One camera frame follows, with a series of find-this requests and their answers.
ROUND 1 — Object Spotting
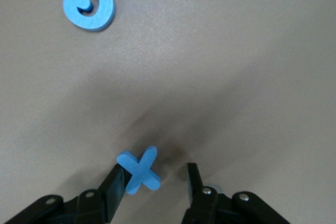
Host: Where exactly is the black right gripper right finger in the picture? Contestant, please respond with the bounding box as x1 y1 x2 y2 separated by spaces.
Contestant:
182 163 289 224

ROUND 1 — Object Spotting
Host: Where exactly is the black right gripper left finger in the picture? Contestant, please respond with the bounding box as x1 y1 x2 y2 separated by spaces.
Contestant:
4 165 125 224

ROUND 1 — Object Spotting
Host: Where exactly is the blue letter X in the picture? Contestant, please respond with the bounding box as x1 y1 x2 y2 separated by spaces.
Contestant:
116 145 161 195

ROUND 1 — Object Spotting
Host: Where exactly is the blue capital G letter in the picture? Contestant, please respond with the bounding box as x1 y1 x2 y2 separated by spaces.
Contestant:
62 0 116 32

